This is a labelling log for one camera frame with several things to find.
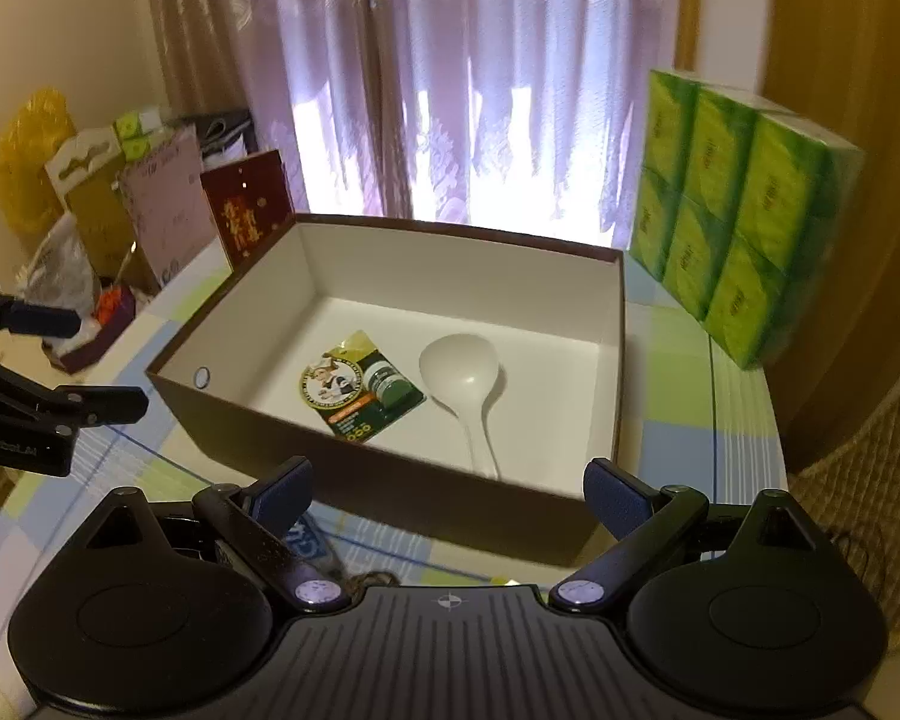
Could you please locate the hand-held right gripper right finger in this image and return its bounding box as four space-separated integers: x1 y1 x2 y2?
547 457 833 612

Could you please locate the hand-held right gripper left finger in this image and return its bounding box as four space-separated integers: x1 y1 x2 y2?
82 456 353 612

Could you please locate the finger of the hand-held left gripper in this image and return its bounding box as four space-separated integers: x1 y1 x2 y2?
0 352 149 430
0 281 82 340

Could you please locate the brown cardboard box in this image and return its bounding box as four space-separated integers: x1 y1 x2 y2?
146 214 629 567

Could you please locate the blue white printed packet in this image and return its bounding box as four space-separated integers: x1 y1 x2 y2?
296 514 346 582

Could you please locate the purple open box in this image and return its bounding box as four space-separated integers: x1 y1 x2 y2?
45 281 137 374

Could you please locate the white plastic bag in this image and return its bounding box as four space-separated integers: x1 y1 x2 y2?
15 214 95 316

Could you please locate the checked tablecloth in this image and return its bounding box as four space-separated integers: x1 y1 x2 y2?
0 240 790 593

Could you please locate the gold paper bag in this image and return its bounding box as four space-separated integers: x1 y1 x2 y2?
43 129 140 293

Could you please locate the green balm blister card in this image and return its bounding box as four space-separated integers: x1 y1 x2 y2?
302 330 428 441

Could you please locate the yellow plastic bag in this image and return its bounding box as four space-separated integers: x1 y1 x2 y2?
0 88 72 241

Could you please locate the pink cardboard box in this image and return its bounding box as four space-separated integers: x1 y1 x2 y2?
116 126 215 287

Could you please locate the white plastic spoon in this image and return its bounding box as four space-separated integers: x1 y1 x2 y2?
418 335 505 481

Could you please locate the small green box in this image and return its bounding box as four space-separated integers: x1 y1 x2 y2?
112 111 170 162

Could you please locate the red gold printed box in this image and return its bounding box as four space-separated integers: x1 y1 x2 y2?
199 150 297 265

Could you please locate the quilted beige chair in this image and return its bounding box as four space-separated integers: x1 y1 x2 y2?
787 367 900 616

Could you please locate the dark binder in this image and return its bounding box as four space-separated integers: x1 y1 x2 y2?
172 111 260 166

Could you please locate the green tissue multipack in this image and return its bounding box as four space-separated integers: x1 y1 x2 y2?
628 67 867 370

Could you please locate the purple sheer curtain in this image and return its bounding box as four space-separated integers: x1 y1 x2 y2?
142 0 668 248

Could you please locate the wooden door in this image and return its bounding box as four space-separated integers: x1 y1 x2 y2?
765 0 900 166

